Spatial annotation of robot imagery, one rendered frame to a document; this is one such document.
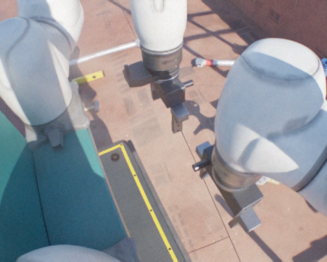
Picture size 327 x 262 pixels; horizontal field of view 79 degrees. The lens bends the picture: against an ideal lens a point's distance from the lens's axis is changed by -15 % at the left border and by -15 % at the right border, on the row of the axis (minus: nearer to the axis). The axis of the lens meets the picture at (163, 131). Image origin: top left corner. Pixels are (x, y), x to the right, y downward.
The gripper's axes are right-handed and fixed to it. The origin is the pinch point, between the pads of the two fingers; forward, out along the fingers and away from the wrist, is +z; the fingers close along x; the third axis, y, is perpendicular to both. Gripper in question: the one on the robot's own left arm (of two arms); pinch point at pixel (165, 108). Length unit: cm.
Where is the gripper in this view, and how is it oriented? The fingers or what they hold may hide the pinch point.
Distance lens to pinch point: 64.6
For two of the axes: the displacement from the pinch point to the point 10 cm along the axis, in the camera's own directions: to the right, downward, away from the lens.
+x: -4.3, -7.3, 5.3
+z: 0.5, 5.6, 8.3
